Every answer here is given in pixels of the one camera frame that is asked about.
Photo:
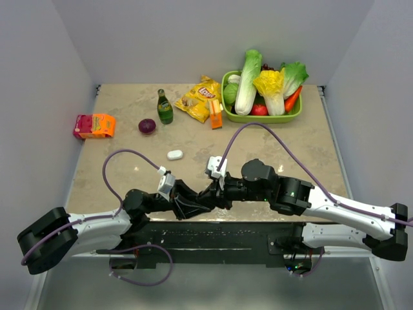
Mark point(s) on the yellow Lays chips bag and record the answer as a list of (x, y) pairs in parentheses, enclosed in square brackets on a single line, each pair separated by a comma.
[(195, 101)]

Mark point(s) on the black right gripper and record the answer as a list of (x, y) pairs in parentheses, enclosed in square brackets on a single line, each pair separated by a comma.
[(226, 203)]

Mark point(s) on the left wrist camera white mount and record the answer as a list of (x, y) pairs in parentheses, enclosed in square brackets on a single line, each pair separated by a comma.
[(166, 182)]

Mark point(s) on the pink orange snack box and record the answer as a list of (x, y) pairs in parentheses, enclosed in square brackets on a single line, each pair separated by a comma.
[(94, 126)]

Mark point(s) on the orange juice carton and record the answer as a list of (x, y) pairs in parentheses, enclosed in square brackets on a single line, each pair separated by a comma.
[(215, 114)]

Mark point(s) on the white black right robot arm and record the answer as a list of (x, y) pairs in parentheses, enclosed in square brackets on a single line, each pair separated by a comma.
[(380, 230)]

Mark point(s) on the white earbud charging case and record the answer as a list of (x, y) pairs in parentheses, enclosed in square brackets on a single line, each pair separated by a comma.
[(174, 155)]

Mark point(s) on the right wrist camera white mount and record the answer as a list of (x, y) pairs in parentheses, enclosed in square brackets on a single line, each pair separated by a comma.
[(216, 169)]

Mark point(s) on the red apple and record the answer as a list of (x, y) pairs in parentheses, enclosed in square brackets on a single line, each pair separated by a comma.
[(259, 110)]

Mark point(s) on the dark purple grapes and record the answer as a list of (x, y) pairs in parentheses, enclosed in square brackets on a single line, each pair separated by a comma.
[(266, 67)]

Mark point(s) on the yellow leaf cabbage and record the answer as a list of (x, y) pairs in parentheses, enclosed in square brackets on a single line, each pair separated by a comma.
[(270, 85)]

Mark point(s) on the round green cabbage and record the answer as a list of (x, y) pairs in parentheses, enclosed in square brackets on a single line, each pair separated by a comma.
[(230, 93)]

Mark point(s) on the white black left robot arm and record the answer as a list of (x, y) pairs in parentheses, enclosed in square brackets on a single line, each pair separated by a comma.
[(58, 235)]

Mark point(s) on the green glass bottle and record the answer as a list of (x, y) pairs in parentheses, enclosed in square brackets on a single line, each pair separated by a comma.
[(164, 108)]

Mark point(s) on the red onion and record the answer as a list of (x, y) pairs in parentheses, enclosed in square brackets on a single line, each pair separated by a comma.
[(147, 126)]

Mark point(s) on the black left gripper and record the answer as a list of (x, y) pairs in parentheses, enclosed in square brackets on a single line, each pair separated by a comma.
[(184, 210)]

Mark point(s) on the black earbud charging case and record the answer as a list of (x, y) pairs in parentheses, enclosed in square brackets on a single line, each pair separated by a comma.
[(208, 203)]

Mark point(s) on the long napa cabbage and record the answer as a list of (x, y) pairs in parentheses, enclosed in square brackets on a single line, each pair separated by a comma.
[(246, 92)]

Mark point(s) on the green leaf lettuce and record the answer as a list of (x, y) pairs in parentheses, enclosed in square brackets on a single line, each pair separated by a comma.
[(295, 74)]

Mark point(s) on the orange carrot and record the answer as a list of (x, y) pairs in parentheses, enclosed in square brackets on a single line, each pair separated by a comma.
[(290, 101)]

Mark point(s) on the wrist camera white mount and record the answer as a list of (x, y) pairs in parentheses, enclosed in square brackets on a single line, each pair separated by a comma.
[(216, 169), (166, 182)]

